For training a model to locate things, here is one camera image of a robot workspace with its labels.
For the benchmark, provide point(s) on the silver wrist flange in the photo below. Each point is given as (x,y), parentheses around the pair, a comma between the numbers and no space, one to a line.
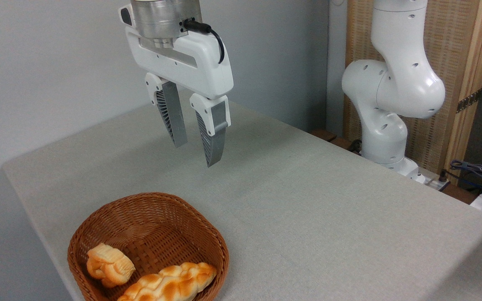
(161,19)

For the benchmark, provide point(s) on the white box with plug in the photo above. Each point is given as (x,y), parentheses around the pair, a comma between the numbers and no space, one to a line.
(431,180)

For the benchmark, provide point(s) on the long braided bread loaf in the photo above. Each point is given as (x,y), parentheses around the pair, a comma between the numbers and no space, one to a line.
(174,284)

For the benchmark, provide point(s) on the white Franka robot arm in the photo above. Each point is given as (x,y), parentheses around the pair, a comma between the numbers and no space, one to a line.
(396,83)

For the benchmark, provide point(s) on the brown wicker basket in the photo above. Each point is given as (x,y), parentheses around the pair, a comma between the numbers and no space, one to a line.
(157,225)

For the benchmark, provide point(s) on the small knotted bread roll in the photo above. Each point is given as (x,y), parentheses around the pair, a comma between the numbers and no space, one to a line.
(109,264)

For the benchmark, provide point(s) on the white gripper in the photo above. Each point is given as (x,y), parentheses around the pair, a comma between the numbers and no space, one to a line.
(207,67)

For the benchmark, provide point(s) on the metal screen hinge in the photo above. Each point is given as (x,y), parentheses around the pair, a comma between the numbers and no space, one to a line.
(469,101)

